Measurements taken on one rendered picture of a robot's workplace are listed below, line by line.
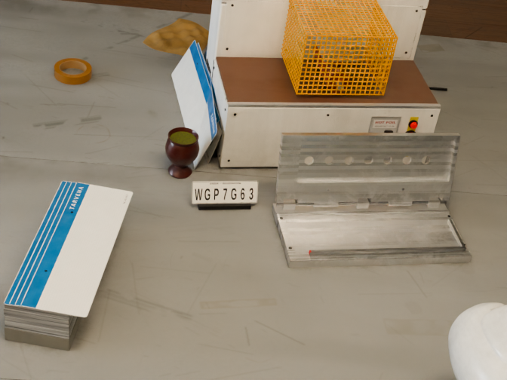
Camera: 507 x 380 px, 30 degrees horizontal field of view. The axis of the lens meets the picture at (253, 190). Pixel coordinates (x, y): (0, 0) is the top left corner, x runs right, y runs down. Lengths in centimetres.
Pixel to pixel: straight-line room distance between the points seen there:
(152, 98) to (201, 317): 84
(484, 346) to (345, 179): 68
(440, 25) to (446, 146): 102
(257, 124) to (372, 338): 63
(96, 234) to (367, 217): 67
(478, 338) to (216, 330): 55
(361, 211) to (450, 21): 119
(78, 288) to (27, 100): 84
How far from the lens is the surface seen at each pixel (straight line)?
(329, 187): 227
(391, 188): 232
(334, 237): 222
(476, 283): 225
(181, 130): 235
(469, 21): 338
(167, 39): 292
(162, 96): 266
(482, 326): 179
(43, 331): 191
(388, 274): 220
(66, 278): 193
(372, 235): 226
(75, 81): 268
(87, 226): 204
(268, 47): 249
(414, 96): 247
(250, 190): 228
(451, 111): 283
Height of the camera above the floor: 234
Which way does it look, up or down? 38 degrees down
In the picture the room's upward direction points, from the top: 9 degrees clockwise
